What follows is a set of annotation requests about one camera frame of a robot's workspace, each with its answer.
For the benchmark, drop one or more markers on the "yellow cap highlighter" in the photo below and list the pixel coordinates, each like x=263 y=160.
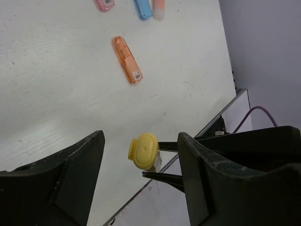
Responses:
x=144 y=152

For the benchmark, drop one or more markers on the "orange cap highlighter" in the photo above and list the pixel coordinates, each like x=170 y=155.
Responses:
x=158 y=9

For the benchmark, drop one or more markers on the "blue correction tape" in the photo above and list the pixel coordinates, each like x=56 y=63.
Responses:
x=144 y=9

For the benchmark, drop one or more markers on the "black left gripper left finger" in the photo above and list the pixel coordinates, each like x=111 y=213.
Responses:
x=54 y=191

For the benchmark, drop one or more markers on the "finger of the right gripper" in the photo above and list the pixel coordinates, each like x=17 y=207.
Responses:
x=168 y=146
x=175 y=181

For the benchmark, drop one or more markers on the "pink correction tape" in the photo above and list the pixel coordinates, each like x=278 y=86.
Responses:
x=105 y=5

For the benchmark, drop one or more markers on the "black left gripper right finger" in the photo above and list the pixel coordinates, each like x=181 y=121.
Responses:
x=244 y=179

